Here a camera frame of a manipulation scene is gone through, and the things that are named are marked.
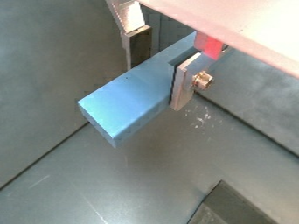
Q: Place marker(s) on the light blue double-square object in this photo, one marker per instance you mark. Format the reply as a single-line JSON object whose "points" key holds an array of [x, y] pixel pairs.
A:
{"points": [[122, 106]]}

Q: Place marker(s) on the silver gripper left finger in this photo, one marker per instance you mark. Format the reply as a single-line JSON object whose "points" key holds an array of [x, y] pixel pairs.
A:
{"points": [[135, 32]]}

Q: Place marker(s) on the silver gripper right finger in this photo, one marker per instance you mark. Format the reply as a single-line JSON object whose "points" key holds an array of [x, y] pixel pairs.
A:
{"points": [[191, 77]]}

